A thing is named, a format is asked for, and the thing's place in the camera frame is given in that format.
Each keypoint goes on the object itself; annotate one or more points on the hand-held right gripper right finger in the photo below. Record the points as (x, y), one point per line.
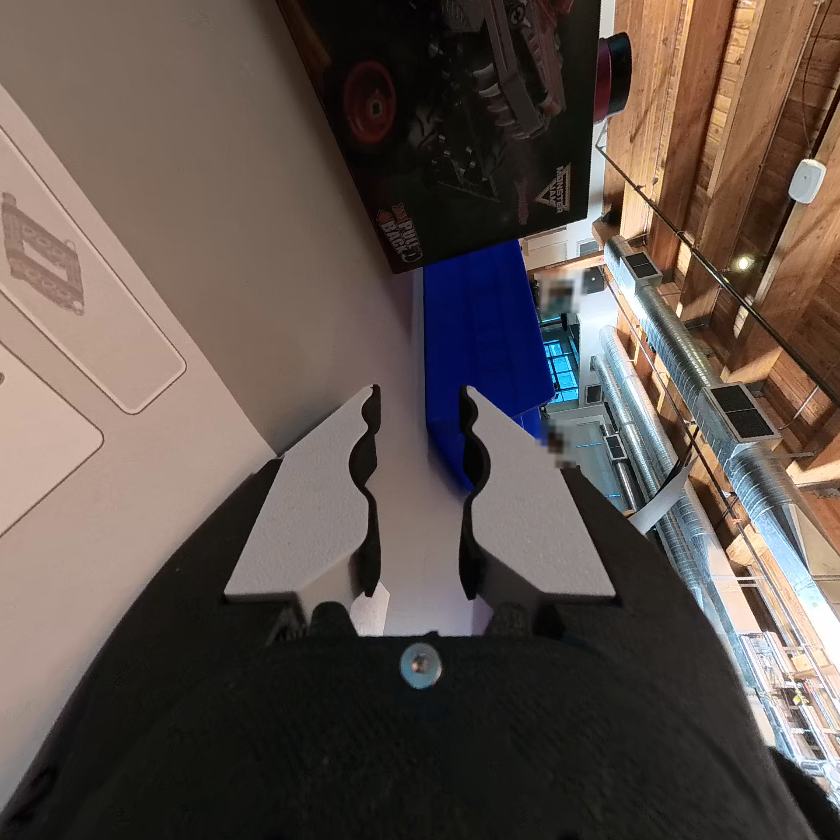
(531, 525)

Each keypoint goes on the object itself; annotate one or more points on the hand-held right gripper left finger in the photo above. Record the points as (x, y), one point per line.
(308, 518)

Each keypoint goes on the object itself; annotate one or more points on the white flat strip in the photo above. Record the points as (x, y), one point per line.
(659, 499)

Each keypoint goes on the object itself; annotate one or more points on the blue plastic bin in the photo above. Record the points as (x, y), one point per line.
(479, 341)

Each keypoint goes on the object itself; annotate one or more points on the white instruction booklet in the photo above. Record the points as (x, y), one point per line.
(79, 407)

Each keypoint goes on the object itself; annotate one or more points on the metal shelving rack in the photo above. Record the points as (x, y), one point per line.
(794, 695)

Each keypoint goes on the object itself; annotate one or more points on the ceiling spotlight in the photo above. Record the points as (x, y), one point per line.
(743, 263)

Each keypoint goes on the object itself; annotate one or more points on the black toy truck box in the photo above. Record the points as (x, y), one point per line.
(459, 131)

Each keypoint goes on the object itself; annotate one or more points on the white ceiling sensor box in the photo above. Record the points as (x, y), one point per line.
(808, 180)

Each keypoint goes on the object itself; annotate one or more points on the red and black cylinder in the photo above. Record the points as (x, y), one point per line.
(613, 72)

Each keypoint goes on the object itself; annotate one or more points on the slim metal air duct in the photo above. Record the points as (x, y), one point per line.
(630, 394)

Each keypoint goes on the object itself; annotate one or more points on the large metal air duct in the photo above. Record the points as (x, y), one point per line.
(663, 315)

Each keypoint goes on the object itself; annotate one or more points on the black ceiling track rail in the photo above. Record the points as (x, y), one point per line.
(722, 279)

